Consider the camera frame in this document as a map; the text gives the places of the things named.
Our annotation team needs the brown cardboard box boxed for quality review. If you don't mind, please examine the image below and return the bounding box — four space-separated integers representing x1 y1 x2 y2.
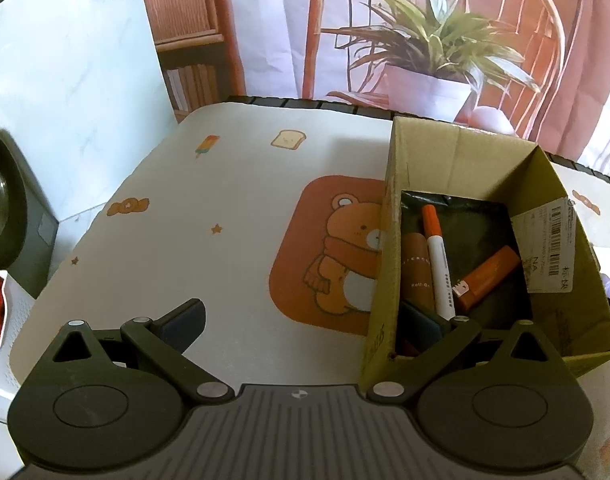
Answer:
359 117 610 390

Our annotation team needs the printed living room backdrop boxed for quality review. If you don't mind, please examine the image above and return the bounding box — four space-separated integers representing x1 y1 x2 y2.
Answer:
144 0 610 177

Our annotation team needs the orange lighter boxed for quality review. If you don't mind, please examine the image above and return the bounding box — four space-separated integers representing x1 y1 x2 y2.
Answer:
453 246 521 311

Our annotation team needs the brown cylindrical tube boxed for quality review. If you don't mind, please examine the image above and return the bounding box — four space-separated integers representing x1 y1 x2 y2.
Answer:
401 232 435 311

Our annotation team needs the orange cap white marker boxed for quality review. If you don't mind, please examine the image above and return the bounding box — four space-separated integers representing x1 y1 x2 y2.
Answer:
421 205 456 320

